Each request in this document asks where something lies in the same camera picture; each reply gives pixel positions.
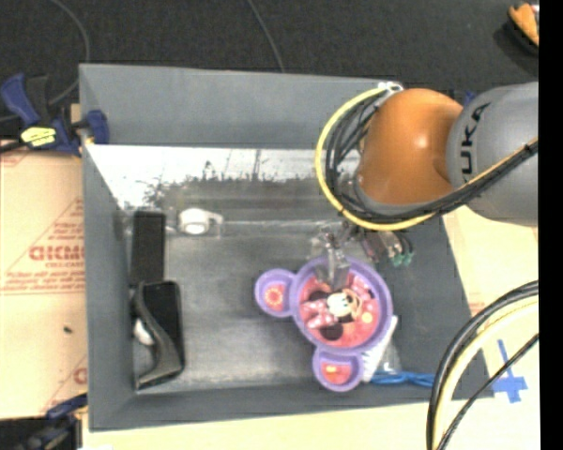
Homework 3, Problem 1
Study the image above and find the purple mouse-shaped plate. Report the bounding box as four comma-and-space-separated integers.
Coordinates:
253, 256, 395, 394

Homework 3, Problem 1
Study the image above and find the grey metal bin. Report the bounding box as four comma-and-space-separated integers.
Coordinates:
78, 63, 495, 430

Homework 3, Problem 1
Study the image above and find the brown cardboard board red print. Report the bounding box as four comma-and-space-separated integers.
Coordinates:
0, 140, 91, 422

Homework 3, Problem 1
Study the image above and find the blue cable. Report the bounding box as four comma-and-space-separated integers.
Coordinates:
369, 369, 436, 389

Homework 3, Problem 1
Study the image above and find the clear plastic packet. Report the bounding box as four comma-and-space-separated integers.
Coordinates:
361, 315, 401, 384

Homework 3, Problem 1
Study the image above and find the black flat block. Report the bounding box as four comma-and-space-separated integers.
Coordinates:
130, 210, 167, 286

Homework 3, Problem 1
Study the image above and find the small white object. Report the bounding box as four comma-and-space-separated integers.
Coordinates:
132, 320, 155, 347

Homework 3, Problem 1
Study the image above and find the white tape roll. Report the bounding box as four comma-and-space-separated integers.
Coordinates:
177, 207, 224, 237

